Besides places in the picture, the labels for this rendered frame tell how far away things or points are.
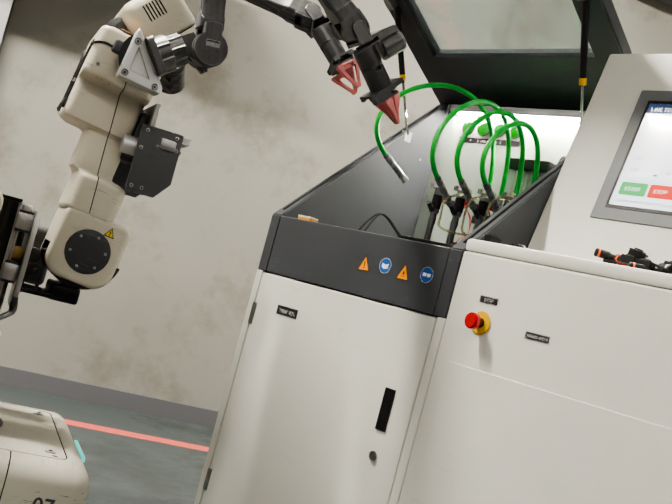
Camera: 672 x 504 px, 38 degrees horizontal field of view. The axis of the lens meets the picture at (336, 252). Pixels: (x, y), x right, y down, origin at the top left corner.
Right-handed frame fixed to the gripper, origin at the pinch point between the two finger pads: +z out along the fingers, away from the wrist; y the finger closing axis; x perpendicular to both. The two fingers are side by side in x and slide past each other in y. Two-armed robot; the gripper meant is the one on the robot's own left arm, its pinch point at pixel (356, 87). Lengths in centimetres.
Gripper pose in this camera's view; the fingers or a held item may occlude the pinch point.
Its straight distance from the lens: 272.4
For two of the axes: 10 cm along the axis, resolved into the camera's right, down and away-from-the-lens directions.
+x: -8.4, 4.7, -2.7
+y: -1.8, 2.3, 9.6
